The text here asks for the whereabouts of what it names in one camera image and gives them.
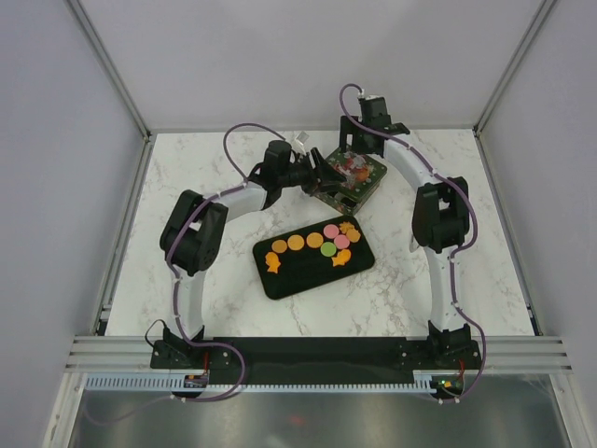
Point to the orange owl cookie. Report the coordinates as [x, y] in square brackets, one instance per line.
[353, 235]

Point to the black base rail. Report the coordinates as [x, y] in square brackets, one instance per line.
[303, 361]

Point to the pink round cookie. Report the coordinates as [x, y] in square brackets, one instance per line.
[341, 241]
[331, 231]

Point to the metal tongs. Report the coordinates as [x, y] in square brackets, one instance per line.
[413, 244]

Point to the aluminium frame post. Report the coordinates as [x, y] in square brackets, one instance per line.
[107, 64]
[514, 63]

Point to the orange fish cookie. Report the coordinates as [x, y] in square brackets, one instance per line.
[273, 262]
[342, 257]

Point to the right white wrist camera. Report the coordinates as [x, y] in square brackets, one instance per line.
[365, 97]

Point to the white slotted cable duct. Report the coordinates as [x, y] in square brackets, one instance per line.
[182, 383]

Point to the right aluminium frame post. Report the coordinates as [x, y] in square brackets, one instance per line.
[514, 63]

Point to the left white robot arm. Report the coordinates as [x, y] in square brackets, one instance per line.
[192, 237]

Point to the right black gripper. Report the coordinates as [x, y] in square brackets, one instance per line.
[348, 127]

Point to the green round cookie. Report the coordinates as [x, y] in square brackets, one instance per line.
[328, 249]

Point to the left aluminium frame post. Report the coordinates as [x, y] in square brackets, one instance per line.
[107, 64]

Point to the gold square tin lid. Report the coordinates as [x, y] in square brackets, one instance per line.
[362, 173]

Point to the orange flower cookie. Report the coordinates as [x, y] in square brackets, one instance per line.
[345, 226]

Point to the square cookie tin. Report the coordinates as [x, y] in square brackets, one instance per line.
[347, 202]

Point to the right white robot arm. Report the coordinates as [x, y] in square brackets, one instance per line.
[440, 222]

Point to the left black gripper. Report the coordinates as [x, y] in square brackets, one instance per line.
[324, 175]

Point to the black rectangular tray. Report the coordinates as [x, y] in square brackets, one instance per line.
[307, 268]

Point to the orange round cookie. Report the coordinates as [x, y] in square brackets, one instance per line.
[315, 240]
[279, 246]
[295, 242]

